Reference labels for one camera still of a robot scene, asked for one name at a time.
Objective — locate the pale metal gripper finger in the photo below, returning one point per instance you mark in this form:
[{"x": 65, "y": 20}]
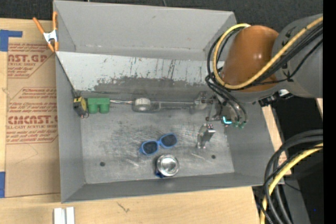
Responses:
[
  {"x": 200, "y": 103},
  {"x": 204, "y": 137}
]

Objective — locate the silver drink can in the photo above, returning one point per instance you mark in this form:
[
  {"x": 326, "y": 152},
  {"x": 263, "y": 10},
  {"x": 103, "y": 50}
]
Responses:
[{"x": 168, "y": 165}]

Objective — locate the grey metal bin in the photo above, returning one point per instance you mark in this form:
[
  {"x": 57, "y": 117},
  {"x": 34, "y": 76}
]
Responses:
[{"x": 118, "y": 136}]

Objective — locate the brown cardboard board, red print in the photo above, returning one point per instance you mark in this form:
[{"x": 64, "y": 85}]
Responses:
[{"x": 31, "y": 154}]

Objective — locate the grey round-headed metal tool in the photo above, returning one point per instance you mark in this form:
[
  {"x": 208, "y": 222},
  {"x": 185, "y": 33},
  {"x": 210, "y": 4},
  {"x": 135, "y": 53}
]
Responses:
[{"x": 141, "y": 105}]

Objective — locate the yellow and black tape measure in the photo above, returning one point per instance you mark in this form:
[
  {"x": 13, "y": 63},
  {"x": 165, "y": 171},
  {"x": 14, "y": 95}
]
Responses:
[{"x": 80, "y": 105}]

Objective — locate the green toy brick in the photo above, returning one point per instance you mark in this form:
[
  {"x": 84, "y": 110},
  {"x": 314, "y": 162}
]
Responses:
[{"x": 97, "y": 105}]

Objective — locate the blue sunglasses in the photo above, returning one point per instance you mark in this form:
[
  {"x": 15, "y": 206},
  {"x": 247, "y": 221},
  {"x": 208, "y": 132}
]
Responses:
[{"x": 160, "y": 144}]

